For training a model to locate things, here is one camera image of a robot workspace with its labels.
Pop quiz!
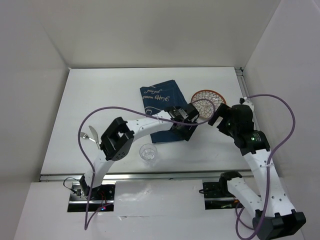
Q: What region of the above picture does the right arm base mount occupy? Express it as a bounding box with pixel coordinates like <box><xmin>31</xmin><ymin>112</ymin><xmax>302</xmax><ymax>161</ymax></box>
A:
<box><xmin>198</xmin><ymin>170</ymin><xmax>242</xmax><ymax>210</ymax></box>

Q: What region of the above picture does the silver table knife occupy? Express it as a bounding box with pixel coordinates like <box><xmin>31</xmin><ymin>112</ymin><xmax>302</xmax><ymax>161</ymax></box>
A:
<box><xmin>89</xmin><ymin>125</ymin><xmax>101</xmax><ymax>150</ymax></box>

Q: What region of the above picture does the floral ceramic plate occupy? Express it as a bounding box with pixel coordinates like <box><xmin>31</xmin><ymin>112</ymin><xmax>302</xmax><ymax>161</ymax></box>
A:
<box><xmin>190</xmin><ymin>89</ymin><xmax>226</xmax><ymax>120</ymax></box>

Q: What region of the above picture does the front aluminium rail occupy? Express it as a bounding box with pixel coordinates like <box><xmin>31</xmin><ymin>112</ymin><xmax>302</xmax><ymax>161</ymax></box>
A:
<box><xmin>39</xmin><ymin>170</ymin><xmax>253</xmax><ymax>182</ymax></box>

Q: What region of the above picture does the blue whale placemat cloth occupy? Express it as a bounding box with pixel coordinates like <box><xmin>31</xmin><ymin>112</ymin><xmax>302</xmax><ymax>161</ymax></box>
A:
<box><xmin>140</xmin><ymin>79</ymin><xmax>199</xmax><ymax>144</ymax></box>

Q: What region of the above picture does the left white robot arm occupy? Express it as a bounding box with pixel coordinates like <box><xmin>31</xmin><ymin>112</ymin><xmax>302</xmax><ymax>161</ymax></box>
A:
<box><xmin>79</xmin><ymin>103</ymin><xmax>199</xmax><ymax>200</ymax></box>

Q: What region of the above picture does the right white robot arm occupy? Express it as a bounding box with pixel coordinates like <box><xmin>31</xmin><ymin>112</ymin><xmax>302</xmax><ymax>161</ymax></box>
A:
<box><xmin>208</xmin><ymin>103</ymin><xmax>307</xmax><ymax>240</ymax></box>

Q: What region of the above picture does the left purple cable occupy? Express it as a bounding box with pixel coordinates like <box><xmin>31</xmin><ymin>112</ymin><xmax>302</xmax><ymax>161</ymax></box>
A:
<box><xmin>78</xmin><ymin>98</ymin><xmax>217</xmax><ymax>231</ymax></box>

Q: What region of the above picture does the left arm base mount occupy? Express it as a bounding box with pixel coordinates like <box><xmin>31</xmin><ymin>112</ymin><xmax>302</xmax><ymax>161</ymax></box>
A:
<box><xmin>62</xmin><ymin>177</ymin><xmax>116</xmax><ymax>213</ymax></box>

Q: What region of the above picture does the silver fork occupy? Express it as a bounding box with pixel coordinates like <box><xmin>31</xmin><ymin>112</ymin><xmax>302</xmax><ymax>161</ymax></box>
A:
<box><xmin>79</xmin><ymin>132</ymin><xmax>96</xmax><ymax>143</ymax></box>

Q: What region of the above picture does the clear plastic cup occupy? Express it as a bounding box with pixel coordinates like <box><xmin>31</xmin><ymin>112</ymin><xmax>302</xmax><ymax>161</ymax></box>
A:
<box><xmin>139</xmin><ymin>143</ymin><xmax>158</xmax><ymax>166</ymax></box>

